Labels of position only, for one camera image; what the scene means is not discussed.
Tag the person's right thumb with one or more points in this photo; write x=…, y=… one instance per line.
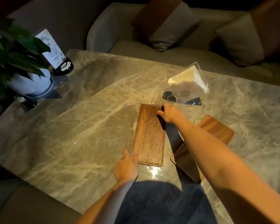
x=160, y=113

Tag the light brown wooden tray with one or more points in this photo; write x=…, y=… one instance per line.
x=215, y=128

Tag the beige fabric sofa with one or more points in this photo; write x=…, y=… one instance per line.
x=121, y=32

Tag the person's left forearm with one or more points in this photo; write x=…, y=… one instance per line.
x=102, y=205

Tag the stack of white napkins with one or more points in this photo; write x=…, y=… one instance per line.
x=189, y=79

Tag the dark brown wooden tray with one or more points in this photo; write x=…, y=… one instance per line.
x=149, y=135

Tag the brown and grey cushion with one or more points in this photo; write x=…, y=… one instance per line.
x=163, y=23
x=247, y=37

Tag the person's right hand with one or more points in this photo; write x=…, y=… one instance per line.
x=171, y=114

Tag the person's left hand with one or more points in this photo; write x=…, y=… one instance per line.
x=125, y=169

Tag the white table sign card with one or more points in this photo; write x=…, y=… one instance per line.
x=51, y=50

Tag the white ribbed plant pot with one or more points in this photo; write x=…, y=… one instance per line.
x=30, y=85

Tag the dark blue garment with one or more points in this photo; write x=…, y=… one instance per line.
x=158, y=205

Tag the black sign stand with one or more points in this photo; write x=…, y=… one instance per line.
x=64, y=66

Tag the person's right forearm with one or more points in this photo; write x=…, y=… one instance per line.
x=214, y=160

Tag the person's left thumb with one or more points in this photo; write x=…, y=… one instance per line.
x=135, y=158

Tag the clear acrylic napkin holder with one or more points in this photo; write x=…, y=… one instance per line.
x=185, y=99

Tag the green leafy plant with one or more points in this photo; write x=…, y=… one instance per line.
x=11, y=51

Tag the grey upholstered seat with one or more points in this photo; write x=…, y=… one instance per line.
x=21, y=205

